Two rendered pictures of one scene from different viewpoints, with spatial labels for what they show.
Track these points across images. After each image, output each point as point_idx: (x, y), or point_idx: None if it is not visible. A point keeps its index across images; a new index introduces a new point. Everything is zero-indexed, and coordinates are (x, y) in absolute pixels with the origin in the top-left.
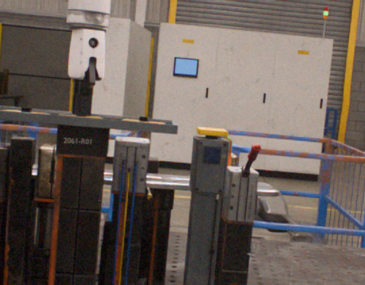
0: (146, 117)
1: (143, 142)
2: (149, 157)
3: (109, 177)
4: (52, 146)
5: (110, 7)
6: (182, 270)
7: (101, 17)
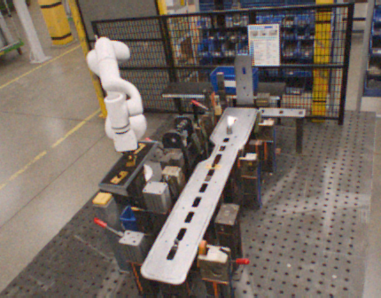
0: (117, 176)
1: (143, 189)
2: (232, 220)
3: (184, 201)
4: (166, 168)
5: (113, 124)
6: (236, 294)
7: (111, 128)
